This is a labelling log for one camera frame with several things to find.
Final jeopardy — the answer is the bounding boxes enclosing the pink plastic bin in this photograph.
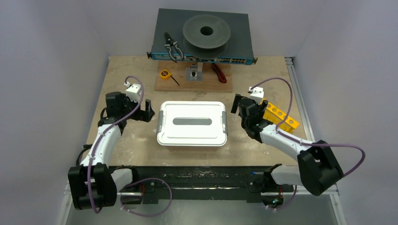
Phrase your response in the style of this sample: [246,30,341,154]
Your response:
[156,110,228,147]

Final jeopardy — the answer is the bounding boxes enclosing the grey metal bracket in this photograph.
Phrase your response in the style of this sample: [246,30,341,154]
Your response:
[185,62,203,81]

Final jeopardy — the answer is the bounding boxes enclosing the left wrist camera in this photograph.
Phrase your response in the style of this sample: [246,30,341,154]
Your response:
[124,82,143,103]

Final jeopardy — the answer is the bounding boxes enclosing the grey network switch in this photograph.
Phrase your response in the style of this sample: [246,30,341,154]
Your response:
[147,8,258,65]

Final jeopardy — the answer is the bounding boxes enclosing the black wire stripper pliers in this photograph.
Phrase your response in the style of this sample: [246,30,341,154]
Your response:
[164,32,184,63]

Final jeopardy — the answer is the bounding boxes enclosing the white plastic lid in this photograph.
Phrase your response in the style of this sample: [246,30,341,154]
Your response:
[156,101,228,147]

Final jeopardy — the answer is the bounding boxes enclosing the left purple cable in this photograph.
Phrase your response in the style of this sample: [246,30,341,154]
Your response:
[86,76,173,218]

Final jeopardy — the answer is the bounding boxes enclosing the grey cable spool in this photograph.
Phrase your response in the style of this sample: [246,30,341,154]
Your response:
[182,15,231,60]

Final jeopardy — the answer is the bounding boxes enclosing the yellow tape measure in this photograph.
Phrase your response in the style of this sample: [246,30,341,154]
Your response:
[160,69,180,86]

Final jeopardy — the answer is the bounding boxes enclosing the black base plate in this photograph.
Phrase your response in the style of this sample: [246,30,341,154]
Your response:
[118,166,294,204]

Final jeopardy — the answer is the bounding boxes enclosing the wooden board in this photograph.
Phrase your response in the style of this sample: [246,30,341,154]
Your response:
[154,60,233,92]

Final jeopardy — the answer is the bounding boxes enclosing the red utility knife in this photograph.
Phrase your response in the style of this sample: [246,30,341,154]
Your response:
[212,63,227,83]

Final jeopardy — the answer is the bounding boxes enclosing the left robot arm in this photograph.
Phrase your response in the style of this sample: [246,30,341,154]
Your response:
[68,90,155,213]

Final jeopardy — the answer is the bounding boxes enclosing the yellow test tube rack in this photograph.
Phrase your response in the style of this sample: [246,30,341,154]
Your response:
[263,102,300,134]

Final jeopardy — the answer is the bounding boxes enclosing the aluminium rail frame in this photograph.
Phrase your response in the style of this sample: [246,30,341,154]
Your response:
[57,56,344,225]

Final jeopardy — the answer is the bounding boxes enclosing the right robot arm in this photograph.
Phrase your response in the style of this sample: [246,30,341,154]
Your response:
[231,94,344,196]

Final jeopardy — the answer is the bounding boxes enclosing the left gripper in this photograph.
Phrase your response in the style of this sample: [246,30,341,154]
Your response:
[120,94,153,122]

